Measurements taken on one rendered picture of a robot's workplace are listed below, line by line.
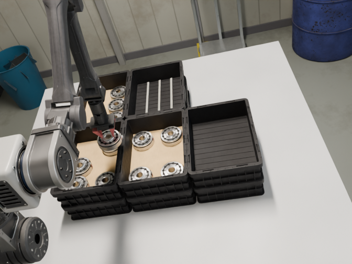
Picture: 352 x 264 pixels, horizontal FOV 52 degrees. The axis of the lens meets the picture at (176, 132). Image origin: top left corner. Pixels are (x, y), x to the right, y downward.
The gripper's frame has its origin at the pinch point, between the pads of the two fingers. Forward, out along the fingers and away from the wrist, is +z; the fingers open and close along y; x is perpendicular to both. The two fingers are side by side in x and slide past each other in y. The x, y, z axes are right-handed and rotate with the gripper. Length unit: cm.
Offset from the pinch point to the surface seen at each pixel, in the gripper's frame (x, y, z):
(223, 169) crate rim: 23, -46, 7
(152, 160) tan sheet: 1.1, -16.1, 18.5
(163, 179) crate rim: 21.0, -21.7, 9.2
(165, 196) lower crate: 20.5, -20.9, 21.5
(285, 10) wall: -215, -145, 67
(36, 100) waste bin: -174, 108, 99
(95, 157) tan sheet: -7.9, 12.0, 20.6
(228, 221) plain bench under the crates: 31, -46, 30
